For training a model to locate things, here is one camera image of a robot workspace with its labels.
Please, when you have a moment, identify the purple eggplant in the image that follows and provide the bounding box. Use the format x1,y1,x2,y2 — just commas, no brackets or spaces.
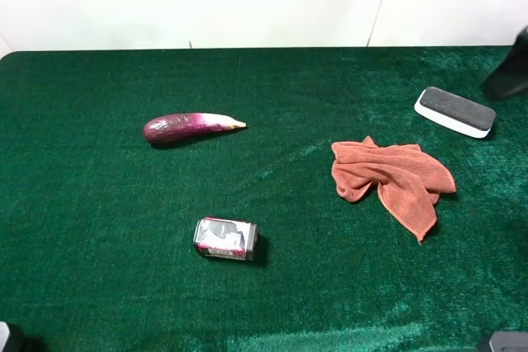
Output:
143,113,247,144

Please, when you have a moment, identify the orange cloth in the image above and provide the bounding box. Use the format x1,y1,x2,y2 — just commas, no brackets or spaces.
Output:
331,136,456,242

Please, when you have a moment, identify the small printed box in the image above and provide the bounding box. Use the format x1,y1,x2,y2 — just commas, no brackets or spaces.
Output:
192,217,258,261

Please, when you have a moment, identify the black white board eraser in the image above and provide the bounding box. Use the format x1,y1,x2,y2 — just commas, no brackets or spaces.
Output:
414,87,496,139

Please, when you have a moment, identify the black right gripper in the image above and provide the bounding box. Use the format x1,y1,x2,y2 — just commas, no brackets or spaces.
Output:
482,27,527,101

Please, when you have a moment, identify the black robot base part right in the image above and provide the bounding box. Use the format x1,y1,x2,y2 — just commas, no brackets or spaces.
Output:
477,331,528,352

